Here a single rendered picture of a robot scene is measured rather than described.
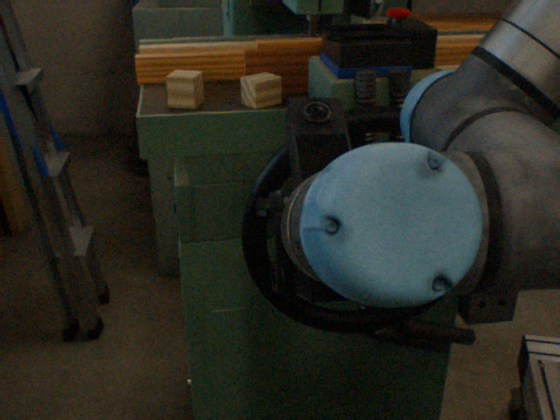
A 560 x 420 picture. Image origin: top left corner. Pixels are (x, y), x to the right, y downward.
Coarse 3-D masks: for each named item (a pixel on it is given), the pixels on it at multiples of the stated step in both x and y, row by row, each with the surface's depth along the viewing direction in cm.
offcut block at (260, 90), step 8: (264, 72) 84; (248, 80) 81; (256, 80) 81; (264, 80) 81; (272, 80) 82; (280, 80) 82; (248, 88) 81; (256, 88) 80; (264, 88) 81; (272, 88) 82; (280, 88) 83; (248, 96) 82; (256, 96) 81; (264, 96) 82; (272, 96) 83; (280, 96) 83; (248, 104) 83; (256, 104) 81; (264, 104) 82; (272, 104) 83
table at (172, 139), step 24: (144, 96) 87; (216, 96) 87; (240, 96) 87; (288, 96) 87; (144, 120) 79; (168, 120) 80; (192, 120) 80; (216, 120) 81; (240, 120) 81; (264, 120) 82; (144, 144) 81; (168, 144) 81; (192, 144) 82; (216, 144) 82; (240, 144) 83; (264, 144) 83
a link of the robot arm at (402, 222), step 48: (384, 144) 27; (336, 192) 27; (384, 192) 27; (432, 192) 27; (480, 192) 29; (336, 240) 27; (384, 240) 26; (432, 240) 27; (480, 240) 27; (336, 288) 30; (384, 288) 27; (432, 288) 27
